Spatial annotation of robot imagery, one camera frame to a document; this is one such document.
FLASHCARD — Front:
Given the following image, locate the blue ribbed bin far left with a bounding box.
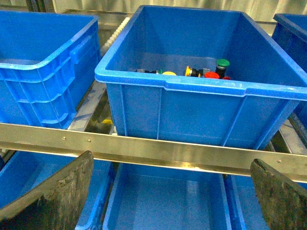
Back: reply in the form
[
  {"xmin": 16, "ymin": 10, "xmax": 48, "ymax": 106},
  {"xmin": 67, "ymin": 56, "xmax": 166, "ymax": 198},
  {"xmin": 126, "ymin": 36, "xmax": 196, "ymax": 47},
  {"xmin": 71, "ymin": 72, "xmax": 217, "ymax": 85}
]
[{"xmin": 0, "ymin": 11, "xmax": 101, "ymax": 129}]

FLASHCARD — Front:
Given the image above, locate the lower shelf blue bin right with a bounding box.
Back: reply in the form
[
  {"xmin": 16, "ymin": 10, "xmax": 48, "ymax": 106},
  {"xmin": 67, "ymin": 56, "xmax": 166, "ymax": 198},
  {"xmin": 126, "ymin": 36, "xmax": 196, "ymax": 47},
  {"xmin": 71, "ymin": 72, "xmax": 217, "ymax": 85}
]
[{"xmin": 224, "ymin": 175, "xmax": 307, "ymax": 230}]

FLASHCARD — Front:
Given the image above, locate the green push button upright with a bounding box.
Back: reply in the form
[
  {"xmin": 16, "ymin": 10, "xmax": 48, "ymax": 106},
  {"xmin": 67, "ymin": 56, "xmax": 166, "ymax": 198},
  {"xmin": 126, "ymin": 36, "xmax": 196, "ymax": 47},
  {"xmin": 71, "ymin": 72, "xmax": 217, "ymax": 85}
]
[{"xmin": 215, "ymin": 59, "xmax": 230, "ymax": 78}]

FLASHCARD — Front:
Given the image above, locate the lower shelf blue bin left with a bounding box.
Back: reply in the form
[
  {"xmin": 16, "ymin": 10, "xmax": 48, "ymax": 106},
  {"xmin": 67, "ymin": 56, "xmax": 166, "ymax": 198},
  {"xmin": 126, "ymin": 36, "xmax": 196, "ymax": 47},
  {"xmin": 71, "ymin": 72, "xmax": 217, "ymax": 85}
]
[{"xmin": 0, "ymin": 151, "xmax": 115, "ymax": 230}]

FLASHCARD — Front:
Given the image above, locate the blue bin right of buttons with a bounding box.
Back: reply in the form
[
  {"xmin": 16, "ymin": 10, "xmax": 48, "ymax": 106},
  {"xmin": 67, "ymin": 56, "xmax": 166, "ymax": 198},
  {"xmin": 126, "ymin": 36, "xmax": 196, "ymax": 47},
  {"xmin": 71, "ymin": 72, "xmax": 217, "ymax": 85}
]
[{"xmin": 272, "ymin": 13, "xmax": 307, "ymax": 123}]

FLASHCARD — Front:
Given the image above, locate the red mushroom push button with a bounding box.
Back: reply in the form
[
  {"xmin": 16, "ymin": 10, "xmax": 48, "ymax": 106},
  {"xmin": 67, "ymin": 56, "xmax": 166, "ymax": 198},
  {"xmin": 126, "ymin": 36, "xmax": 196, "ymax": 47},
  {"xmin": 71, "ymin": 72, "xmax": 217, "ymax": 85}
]
[{"xmin": 204, "ymin": 71, "xmax": 220, "ymax": 79}]

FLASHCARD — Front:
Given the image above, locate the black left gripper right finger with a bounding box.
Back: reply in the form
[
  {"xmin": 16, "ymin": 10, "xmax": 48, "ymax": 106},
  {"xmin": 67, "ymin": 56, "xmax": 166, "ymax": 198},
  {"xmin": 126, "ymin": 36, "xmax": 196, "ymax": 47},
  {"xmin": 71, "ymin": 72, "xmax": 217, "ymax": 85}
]
[{"xmin": 250, "ymin": 159, "xmax": 307, "ymax": 230}]

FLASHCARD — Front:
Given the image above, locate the lower shelf blue bin middle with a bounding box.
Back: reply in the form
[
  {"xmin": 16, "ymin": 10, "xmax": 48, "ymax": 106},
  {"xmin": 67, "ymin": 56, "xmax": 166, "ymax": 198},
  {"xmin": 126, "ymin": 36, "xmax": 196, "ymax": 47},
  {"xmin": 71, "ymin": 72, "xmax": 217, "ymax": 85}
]
[{"xmin": 103, "ymin": 163, "xmax": 232, "ymax": 230}]

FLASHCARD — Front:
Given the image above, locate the yellow push button lying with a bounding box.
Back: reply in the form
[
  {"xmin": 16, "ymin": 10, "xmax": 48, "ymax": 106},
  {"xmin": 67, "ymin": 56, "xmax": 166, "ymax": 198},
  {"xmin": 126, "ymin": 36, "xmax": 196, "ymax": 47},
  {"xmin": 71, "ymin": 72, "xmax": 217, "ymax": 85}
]
[{"xmin": 184, "ymin": 66, "xmax": 208, "ymax": 78}]

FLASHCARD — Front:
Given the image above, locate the yellow mushroom push button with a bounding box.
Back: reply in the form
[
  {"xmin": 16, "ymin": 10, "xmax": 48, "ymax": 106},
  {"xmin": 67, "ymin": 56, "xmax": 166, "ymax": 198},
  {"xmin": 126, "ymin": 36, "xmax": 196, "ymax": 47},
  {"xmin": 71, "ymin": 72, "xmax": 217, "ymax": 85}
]
[{"xmin": 162, "ymin": 71, "xmax": 176, "ymax": 76}]

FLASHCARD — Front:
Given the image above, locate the steel shelf front rail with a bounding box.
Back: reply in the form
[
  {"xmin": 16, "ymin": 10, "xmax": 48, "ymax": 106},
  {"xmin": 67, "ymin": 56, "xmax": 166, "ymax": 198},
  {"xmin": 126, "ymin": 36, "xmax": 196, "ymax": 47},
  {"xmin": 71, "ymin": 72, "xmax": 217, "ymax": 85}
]
[{"xmin": 0, "ymin": 123, "xmax": 307, "ymax": 182}]

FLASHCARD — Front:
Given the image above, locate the shelf blue bin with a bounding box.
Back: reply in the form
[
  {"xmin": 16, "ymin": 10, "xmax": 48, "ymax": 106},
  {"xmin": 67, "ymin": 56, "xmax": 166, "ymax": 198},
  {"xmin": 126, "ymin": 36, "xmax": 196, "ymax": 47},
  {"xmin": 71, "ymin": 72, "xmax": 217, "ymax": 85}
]
[
  {"xmin": 224, "ymin": 175, "xmax": 307, "ymax": 230},
  {"xmin": 103, "ymin": 163, "xmax": 232, "ymax": 230},
  {"xmin": 0, "ymin": 151, "xmax": 115, "ymax": 230}
]

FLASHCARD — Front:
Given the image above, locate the small red push button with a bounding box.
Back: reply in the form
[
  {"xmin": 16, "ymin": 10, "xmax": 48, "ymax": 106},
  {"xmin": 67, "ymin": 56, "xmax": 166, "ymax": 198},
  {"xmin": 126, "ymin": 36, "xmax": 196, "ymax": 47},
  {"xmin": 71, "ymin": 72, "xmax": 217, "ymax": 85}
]
[{"xmin": 222, "ymin": 76, "xmax": 231, "ymax": 80}]

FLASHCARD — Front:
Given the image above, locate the steel divider rail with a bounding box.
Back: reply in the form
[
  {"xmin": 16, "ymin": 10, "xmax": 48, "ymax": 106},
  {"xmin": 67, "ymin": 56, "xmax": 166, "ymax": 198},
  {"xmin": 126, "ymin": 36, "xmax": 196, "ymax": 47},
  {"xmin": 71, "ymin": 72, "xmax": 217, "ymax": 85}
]
[{"xmin": 67, "ymin": 81, "xmax": 106, "ymax": 132}]

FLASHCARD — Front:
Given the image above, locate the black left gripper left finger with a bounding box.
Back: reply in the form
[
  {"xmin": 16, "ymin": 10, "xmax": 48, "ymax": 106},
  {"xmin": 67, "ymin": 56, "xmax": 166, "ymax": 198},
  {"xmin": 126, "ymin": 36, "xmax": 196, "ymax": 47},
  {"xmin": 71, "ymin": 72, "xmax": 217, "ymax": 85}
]
[{"xmin": 0, "ymin": 151, "xmax": 94, "ymax": 230}]

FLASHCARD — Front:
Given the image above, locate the blue bin with buttons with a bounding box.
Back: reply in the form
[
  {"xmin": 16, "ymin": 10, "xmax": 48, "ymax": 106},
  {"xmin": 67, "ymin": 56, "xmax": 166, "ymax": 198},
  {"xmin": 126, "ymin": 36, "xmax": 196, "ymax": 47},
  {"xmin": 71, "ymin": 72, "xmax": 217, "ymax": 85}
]
[{"xmin": 95, "ymin": 5, "xmax": 307, "ymax": 150}]

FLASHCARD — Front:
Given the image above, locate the green push button lying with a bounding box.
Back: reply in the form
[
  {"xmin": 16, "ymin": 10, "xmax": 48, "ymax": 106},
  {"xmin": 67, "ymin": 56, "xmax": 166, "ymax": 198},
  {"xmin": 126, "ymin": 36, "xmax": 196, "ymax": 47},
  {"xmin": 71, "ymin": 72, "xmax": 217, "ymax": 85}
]
[{"xmin": 136, "ymin": 69, "xmax": 163, "ymax": 74}]

